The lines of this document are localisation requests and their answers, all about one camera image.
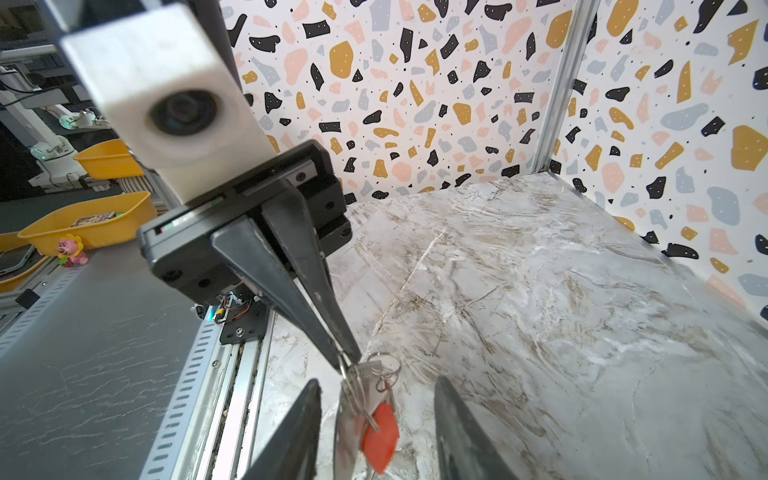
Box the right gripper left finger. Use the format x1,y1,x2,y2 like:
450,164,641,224
243,379,322,480

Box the pink toy figure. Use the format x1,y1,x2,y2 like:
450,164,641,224
58,234,89,268

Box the yellow plastic bin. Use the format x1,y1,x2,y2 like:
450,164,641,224
17,192,157,256
74,139,144,180

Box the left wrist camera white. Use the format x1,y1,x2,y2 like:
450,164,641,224
40,1,275,203

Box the perforated cable tray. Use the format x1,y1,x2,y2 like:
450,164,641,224
139,321,220,480

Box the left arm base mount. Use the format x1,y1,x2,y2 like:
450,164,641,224
194,283,270,345

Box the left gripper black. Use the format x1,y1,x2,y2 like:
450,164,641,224
137,140,361,370

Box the metal keyring plate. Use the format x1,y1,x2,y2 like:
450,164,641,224
333,352,402,479

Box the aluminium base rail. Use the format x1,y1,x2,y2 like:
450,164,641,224
190,312,275,479

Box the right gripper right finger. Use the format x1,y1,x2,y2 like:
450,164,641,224
434,376,517,480

